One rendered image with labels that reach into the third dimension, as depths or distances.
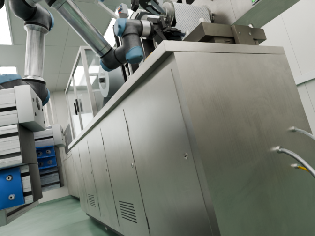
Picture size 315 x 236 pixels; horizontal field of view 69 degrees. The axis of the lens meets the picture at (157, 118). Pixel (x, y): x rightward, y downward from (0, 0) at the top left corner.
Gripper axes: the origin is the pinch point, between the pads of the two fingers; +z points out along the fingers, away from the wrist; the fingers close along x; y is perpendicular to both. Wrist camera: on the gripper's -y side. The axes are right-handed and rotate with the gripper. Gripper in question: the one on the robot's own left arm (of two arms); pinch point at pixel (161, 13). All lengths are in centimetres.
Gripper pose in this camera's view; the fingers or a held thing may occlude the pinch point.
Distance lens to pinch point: 129.5
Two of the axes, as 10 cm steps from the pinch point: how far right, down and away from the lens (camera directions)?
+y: 3.8, -8.2, 4.3
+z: 8.0, 5.3, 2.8
